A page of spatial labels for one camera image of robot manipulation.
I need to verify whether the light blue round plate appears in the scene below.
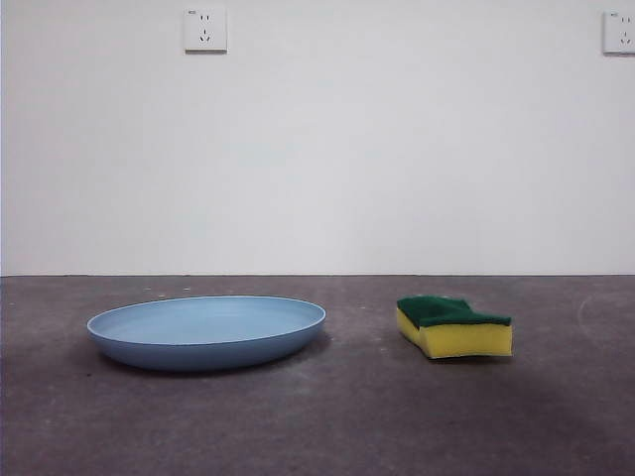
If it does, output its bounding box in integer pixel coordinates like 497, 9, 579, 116
86, 295, 327, 372

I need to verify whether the yellow sponge with green pad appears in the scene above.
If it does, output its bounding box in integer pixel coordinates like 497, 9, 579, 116
395, 295, 514, 361

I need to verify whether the white wall socket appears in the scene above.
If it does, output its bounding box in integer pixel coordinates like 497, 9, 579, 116
184, 4, 229, 55
602, 10, 635, 56

